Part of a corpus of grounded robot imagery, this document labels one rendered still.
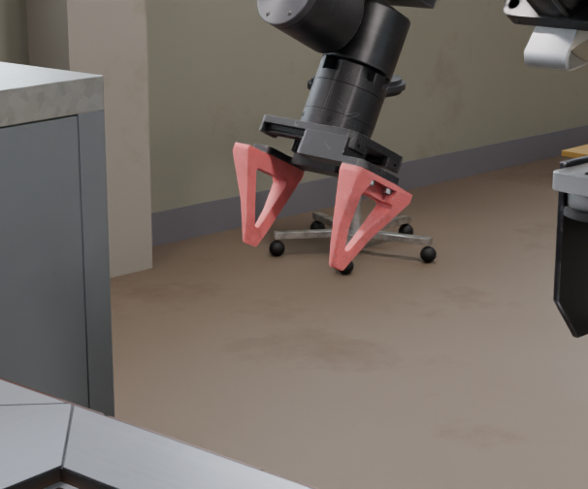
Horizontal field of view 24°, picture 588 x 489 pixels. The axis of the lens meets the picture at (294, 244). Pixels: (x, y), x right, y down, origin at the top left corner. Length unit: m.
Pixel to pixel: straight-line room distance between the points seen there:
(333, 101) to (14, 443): 0.36
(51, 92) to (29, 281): 0.21
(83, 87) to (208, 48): 3.42
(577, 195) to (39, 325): 0.71
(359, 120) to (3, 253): 0.62
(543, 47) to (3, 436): 0.59
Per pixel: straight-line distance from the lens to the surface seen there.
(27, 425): 1.15
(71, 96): 1.62
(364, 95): 1.08
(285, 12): 1.04
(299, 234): 4.84
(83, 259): 1.67
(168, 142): 4.98
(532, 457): 3.27
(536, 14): 1.32
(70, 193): 1.64
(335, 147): 1.05
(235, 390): 3.62
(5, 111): 1.57
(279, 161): 1.14
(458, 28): 6.02
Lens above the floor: 1.28
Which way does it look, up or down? 15 degrees down
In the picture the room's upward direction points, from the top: straight up
